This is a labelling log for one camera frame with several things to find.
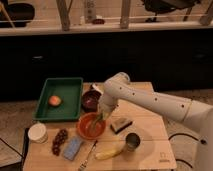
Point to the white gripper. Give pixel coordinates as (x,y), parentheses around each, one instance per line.
(106,105)

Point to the green pepper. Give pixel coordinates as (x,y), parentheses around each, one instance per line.
(97,119)

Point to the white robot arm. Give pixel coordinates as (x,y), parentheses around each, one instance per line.
(193,114)

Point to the dark maroon bowl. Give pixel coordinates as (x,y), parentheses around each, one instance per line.
(90,100)

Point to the orange red bowl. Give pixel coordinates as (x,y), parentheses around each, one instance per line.
(87,129)

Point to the black yellow scrub sponge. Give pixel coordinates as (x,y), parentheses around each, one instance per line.
(120,124)

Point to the green plastic tray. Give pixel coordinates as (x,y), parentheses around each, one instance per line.
(69,90)

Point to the metal cup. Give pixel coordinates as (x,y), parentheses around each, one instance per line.
(132,142)

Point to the yellow banana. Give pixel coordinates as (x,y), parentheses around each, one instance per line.
(109,153)

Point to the blue sponge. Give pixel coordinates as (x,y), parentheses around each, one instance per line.
(72,148)

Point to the peach fruit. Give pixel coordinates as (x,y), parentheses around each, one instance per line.
(54,101)

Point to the dark grape bunch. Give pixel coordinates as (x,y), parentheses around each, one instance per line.
(59,139)

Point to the metal fork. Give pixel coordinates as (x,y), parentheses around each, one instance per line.
(84,164)

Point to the white paper cup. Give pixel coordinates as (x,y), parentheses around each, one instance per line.
(38,133)

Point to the black office chair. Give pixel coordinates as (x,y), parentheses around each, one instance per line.
(168,6)

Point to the black chair left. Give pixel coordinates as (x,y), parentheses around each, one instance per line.
(20,13)

